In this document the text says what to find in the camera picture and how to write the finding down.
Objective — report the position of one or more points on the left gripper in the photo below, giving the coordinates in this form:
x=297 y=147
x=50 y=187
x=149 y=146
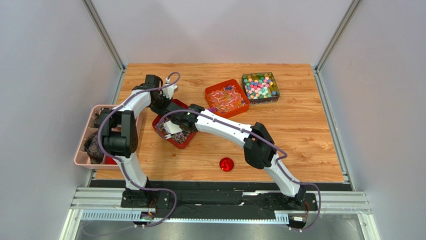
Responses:
x=160 y=111

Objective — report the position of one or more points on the orange tray of lollipops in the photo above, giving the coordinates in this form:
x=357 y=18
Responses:
x=227 y=98

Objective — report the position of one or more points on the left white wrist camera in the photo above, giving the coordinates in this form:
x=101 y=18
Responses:
x=169 y=90

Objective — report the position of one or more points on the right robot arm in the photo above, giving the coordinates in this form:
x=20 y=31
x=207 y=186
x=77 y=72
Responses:
x=259 y=149

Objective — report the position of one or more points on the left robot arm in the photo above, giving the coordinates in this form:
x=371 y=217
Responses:
x=118 y=134

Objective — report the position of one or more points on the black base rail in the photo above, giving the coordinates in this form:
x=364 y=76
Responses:
x=217 y=200

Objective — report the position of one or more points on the red jar lid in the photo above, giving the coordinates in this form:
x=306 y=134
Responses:
x=226 y=164

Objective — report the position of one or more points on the pink organizer basket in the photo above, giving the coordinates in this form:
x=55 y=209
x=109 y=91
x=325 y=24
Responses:
x=82 y=157

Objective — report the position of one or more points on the clear tray of colourful candies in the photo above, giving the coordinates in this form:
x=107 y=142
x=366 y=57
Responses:
x=260 y=88

